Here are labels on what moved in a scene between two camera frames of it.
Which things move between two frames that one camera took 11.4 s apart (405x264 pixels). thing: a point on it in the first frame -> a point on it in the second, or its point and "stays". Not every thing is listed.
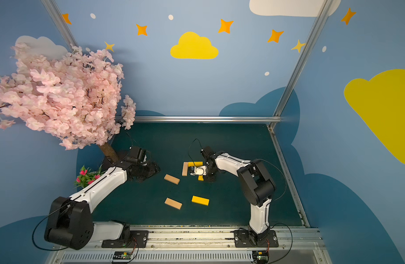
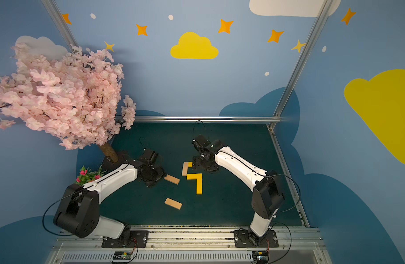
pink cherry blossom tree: (75, 98) stays
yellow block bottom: (202, 201) -> (199, 179)
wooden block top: (185, 169) stays
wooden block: (171, 179) stays
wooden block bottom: (174, 203) stays
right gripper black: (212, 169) -> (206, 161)
